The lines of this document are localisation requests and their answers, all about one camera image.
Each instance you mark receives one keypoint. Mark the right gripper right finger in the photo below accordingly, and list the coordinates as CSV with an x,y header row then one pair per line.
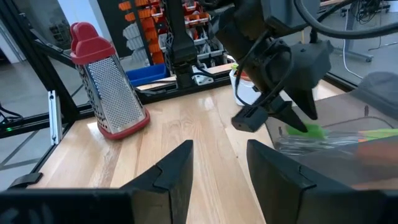
x,y
276,186

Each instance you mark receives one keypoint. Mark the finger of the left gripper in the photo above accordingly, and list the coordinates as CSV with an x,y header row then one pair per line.
x,y
308,102
287,116

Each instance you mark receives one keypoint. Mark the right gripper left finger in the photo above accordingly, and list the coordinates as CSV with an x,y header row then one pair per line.
x,y
168,193

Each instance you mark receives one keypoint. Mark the white plastic bin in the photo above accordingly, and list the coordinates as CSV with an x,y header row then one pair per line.
x,y
245,90

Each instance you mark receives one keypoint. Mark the smoky translucent plastic bin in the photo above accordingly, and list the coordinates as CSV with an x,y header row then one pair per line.
x,y
342,168

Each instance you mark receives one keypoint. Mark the red steel box grater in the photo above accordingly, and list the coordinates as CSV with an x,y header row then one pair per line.
x,y
115,93

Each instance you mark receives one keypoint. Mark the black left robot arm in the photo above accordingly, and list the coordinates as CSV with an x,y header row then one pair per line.
x,y
182,37

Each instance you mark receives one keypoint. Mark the grey table leg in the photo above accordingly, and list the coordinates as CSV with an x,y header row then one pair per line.
x,y
350,31

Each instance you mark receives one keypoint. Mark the blue plastic crate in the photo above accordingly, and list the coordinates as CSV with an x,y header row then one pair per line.
x,y
146,74

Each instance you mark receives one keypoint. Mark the rack of orange bins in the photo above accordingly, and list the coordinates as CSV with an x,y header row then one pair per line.
x,y
146,28

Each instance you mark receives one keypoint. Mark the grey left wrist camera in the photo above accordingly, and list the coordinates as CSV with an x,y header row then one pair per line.
x,y
289,15

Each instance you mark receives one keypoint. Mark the silver frame bracket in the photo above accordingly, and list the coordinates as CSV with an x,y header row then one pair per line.
x,y
55,118

